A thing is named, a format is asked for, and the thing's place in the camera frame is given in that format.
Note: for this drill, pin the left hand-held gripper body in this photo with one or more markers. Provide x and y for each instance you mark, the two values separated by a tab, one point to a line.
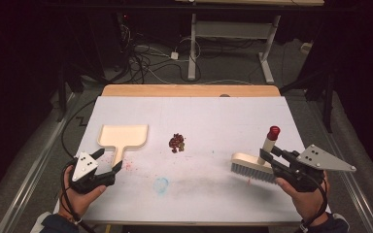
84	168

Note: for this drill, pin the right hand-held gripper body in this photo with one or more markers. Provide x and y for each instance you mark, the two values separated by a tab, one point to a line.
317	160

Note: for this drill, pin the cream brush with red cap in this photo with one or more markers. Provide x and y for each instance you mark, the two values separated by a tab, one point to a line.
249	163

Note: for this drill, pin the cream plastic dustpan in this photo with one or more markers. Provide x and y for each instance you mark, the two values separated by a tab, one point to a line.
123	136

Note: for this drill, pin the pile of red beans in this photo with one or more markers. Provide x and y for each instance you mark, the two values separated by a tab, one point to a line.
176	143

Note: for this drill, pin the person's left hand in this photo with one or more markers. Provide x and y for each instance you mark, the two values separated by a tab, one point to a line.
77	204

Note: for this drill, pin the person's right hand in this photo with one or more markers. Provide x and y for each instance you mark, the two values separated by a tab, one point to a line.
309	204

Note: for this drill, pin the black metal stand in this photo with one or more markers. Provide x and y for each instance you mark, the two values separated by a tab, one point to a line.
61	97
327	103

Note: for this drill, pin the white board table cover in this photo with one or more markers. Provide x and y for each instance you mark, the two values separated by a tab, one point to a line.
207	123

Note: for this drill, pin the wooden table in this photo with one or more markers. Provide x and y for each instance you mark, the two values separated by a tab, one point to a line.
175	90

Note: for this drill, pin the white floor socket box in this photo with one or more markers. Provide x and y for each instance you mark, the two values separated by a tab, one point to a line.
306	47

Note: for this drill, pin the white power adapter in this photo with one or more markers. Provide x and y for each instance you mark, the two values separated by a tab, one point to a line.
174	55

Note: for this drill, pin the aluminium floor rail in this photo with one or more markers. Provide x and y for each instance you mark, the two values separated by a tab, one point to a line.
346	181
29	181

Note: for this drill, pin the white metal desk frame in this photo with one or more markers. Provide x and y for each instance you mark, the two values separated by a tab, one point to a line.
230	29

